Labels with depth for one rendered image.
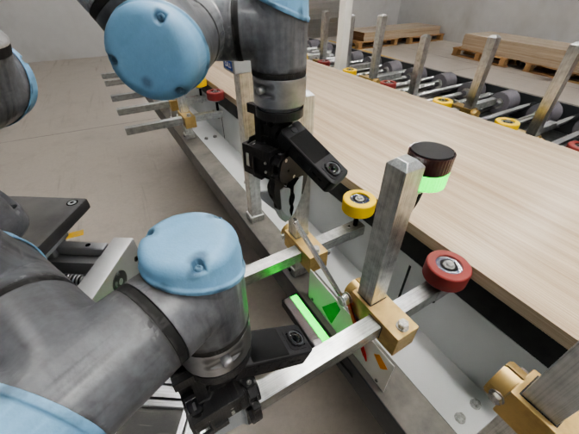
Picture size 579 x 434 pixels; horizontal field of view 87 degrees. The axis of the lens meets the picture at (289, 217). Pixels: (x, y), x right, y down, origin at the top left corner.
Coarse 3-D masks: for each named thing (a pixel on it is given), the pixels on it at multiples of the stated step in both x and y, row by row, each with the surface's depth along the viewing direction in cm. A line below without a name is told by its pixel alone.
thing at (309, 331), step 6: (288, 300) 75; (288, 306) 74; (294, 306) 74; (294, 312) 73; (300, 312) 73; (300, 318) 71; (300, 324) 70; (306, 324) 70; (306, 330) 69; (312, 330) 69; (312, 336) 68; (312, 342) 67; (318, 342) 67
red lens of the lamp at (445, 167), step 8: (408, 152) 41; (424, 160) 39; (432, 160) 39; (440, 160) 39; (448, 160) 39; (432, 168) 39; (440, 168) 39; (448, 168) 40; (432, 176) 40; (440, 176) 40
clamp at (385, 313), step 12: (348, 288) 59; (360, 300) 55; (384, 300) 55; (360, 312) 57; (372, 312) 53; (384, 312) 53; (396, 312) 53; (384, 324) 51; (384, 336) 52; (396, 336) 50; (408, 336) 51; (396, 348) 51
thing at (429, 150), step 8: (416, 144) 42; (424, 144) 42; (432, 144) 42; (440, 144) 42; (416, 152) 40; (424, 152) 40; (432, 152) 40; (440, 152) 40; (448, 152) 40; (424, 176) 40; (416, 200) 46
